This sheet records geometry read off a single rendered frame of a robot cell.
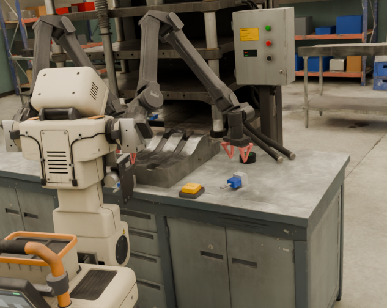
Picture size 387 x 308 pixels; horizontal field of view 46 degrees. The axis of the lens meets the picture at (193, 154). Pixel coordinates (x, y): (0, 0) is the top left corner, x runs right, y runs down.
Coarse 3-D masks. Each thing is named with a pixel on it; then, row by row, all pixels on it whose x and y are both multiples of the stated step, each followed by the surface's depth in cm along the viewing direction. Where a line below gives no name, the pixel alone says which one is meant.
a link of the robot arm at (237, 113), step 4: (240, 108) 185; (228, 112) 183; (232, 112) 181; (236, 112) 181; (240, 112) 181; (244, 112) 185; (228, 116) 182; (232, 116) 181; (236, 116) 181; (240, 116) 181; (244, 116) 185; (228, 120) 183; (232, 120) 181; (236, 120) 181; (240, 120) 182; (232, 124) 182; (236, 124) 182; (240, 124) 182
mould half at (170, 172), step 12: (156, 144) 225; (168, 144) 223; (192, 144) 217; (204, 144) 222; (216, 144) 234; (132, 156) 216; (156, 156) 213; (180, 156) 210; (192, 156) 213; (204, 156) 223; (132, 168) 205; (144, 168) 201; (156, 168) 198; (168, 168) 196; (180, 168) 205; (192, 168) 214; (144, 180) 203; (156, 180) 200; (168, 180) 197
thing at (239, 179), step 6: (234, 174) 192; (240, 174) 191; (246, 174) 191; (228, 180) 190; (234, 180) 189; (240, 180) 190; (246, 180) 192; (222, 186) 186; (234, 186) 188; (240, 186) 191
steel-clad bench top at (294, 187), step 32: (0, 160) 258; (32, 160) 252; (224, 160) 225; (256, 160) 221; (288, 160) 217; (320, 160) 213; (160, 192) 194; (224, 192) 188; (256, 192) 186; (288, 192) 183; (320, 192) 180
